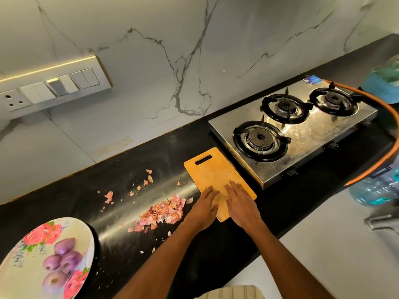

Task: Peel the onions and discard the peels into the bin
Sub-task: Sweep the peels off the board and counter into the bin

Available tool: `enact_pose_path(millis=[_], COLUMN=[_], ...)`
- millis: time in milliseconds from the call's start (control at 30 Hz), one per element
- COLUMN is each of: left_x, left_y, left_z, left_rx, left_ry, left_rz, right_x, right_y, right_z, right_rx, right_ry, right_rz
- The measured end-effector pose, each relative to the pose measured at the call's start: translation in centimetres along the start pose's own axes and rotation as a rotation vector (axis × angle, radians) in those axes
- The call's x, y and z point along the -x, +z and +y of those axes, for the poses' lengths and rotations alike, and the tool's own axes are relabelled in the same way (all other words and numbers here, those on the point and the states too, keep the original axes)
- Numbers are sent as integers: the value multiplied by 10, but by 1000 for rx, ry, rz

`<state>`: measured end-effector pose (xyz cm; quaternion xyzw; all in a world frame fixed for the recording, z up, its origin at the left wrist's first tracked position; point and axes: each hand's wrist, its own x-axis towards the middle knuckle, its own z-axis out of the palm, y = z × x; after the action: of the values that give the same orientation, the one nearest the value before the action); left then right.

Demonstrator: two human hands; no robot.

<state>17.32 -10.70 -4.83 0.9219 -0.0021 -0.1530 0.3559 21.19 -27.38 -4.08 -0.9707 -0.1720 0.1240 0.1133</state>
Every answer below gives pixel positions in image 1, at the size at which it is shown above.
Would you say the beige striped garment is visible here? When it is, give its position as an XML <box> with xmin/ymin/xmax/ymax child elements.
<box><xmin>199</xmin><ymin>285</ymin><xmax>266</xmax><ymax>299</ymax></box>

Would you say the stainless steel gas stove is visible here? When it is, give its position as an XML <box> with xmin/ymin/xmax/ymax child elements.
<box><xmin>208</xmin><ymin>76</ymin><xmax>379</xmax><ymax>189</ymax></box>

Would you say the person's right hand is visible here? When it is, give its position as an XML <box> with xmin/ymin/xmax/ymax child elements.
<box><xmin>224</xmin><ymin>180</ymin><xmax>266</xmax><ymax>234</ymax></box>

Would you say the small pink onion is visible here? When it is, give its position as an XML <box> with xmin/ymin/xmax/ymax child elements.
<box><xmin>42</xmin><ymin>254</ymin><xmax>62</xmax><ymax>272</ymax></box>
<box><xmin>54</xmin><ymin>238</ymin><xmax>76</xmax><ymax>256</ymax></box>
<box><xmin>42</xmin><ymin>270</ymin><xmax>68</xmax><ymax>293</ymax></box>
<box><xmin>60</xmin><ymin>250</ymin><xmax>83</xmax><ymax>272</ymax></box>

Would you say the black stove burner grate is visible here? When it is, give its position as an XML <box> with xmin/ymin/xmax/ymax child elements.
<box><xmin>308</xmin><ymin>83</ymin><xmax>362</xmax><ymax>117</ymax></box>
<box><xmin>232</xmin><ymin>120</ymin><xmax>292</xmax><ymax>162</ymax></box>
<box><xmin>260</xmin><ymin>90</ymin><xmax>314</xmax><ymax>125</ymax></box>

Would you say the grey metal stool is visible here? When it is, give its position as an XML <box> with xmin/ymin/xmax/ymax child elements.
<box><xmin>365</xmin><ymin>207</ymin><xmax>399</xmax><ymax>235</ymax></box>

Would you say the blue water jar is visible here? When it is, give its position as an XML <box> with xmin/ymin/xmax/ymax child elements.
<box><xmin>349</xmin><ymin>155</ymin><xmax>399</xmax><ymax>206</ymax></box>
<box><xmin>362</xmin><ymin>54</ymin><xmax>399</xmax><ymax>105</ymax></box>

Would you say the orange gas hose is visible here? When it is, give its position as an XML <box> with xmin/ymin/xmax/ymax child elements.
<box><xmin>324</xmin><ymin>78</ymin><xmax>399</xmax><ymax>186</ymax></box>

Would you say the person's left hand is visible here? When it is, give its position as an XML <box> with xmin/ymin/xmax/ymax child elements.
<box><xmin>187</xmin><ymin>186</ymin><xmax>220</xmax><ymax>233</ymax></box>

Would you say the white floral plate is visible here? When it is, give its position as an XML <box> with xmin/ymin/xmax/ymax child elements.
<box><xmin>0</xmin><ymin>217</ymin><xmax>96</xmax><ymax>299</ymax></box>

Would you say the white wall switch panel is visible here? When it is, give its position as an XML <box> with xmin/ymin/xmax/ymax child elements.
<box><xmin>0</xmin><ymin>54</ymin><xmax>113</xmax><ymax>120</ymax></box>

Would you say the pile of onion peels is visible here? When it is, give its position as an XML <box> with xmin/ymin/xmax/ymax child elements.
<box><xmin>100</xmin><ymin>169</ymin><xmax>194</xmax><ymax>253</ymax></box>

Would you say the person's left forearm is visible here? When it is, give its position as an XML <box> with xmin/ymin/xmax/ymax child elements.
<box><xmin>114</xmin><ymin>221</ymin><xmax>209</xmax><ymax>299</ymax></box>

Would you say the person's right forearm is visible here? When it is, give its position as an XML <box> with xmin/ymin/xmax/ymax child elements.
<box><xmin>246</xmin><ymin>222</ymin><xmax>334</xmax><ymax>299</ymax></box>

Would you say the wooden cutting board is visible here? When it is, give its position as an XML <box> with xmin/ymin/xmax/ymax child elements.
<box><xmin>184</xmin><ymin>147</ymin><xmax>258</xmax><ymax>222</ymax></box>

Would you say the black stone countertop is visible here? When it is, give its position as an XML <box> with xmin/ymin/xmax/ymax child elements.
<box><xmin>0</xmin><ymin>34</ymin><xmax>399</xmax><ymax>299</ymax></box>

